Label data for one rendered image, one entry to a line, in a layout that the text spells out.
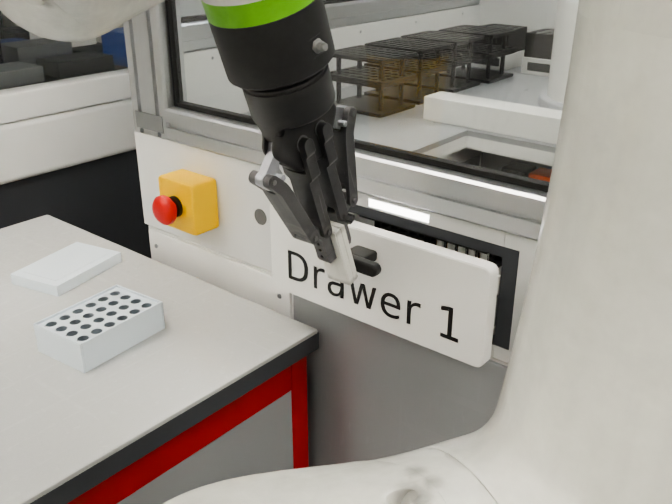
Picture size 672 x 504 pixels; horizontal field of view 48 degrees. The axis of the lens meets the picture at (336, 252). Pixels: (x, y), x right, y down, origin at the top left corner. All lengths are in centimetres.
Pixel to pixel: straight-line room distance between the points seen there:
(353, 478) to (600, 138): 16
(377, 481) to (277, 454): 70
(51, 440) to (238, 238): 37
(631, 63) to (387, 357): 71
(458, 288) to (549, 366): 47
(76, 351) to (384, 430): 38
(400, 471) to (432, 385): 59
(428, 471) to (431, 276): 47
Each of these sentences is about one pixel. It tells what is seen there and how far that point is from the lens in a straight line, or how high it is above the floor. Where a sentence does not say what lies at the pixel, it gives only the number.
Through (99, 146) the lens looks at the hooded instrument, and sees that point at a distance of 152.
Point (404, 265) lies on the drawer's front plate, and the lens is 77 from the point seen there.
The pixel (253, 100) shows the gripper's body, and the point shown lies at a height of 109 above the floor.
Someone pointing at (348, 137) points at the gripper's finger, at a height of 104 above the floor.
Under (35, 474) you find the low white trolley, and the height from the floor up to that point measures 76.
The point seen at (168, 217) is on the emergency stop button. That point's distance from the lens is 101.
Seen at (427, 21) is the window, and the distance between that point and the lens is 78.
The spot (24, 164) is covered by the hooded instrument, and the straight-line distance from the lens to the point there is 145.
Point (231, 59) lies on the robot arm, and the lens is 61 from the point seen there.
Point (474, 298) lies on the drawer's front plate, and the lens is 74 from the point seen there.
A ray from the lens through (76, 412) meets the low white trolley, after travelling 84.
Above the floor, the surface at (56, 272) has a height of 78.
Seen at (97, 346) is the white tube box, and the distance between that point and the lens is 90.
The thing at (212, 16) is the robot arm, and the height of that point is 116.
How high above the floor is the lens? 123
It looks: 24 degrees down
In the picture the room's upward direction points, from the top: straight up
